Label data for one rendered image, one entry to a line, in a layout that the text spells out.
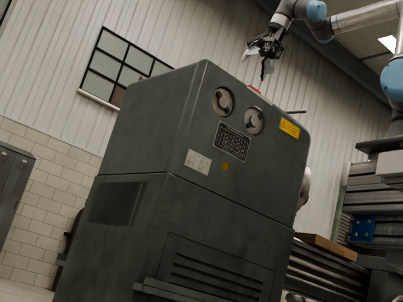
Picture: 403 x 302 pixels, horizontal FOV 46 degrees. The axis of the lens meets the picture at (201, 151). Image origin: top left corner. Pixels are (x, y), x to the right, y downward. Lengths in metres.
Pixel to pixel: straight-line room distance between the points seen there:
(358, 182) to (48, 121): 7.36
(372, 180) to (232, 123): 0.49
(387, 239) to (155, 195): 0.72
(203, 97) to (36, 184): 7.04
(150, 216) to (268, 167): 0.50
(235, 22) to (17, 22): 4.90
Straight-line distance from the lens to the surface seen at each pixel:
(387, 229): 1.60
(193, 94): 1.50
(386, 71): 1.60
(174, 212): 1.43
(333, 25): 2.00
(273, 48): 1.90
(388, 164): 1.45
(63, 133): 8.67
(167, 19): 10.25
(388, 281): 2.32
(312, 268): 2.04
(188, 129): 1.46
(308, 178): 2.02
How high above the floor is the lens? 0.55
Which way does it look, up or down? 16 degrees up
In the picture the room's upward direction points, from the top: 16 degrees clockwise
